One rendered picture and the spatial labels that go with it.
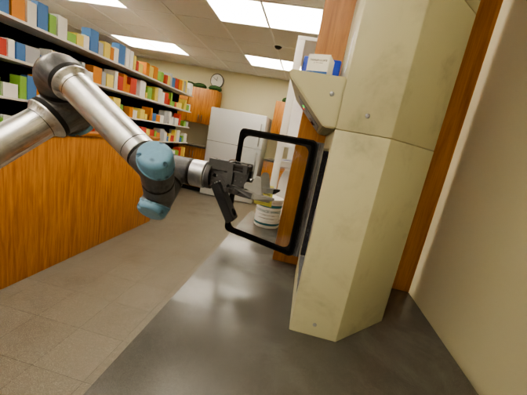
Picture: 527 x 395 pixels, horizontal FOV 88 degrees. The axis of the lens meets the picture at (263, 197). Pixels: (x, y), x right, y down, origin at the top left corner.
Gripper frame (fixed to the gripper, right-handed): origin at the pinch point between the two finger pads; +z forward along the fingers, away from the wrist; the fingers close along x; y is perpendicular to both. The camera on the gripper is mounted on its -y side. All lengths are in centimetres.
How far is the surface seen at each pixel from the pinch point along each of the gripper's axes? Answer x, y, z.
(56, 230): 117, -91, -185
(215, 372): -31.4, -27.9, -2.3
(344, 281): -14.0, -12.6, 19.6
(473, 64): 23, 47, 48
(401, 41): -14.1, 36.7, 18.1
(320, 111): -14.1, 22.0, 6.4
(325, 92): -14.1, 25.8, 6.5
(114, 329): 69, -122, -92
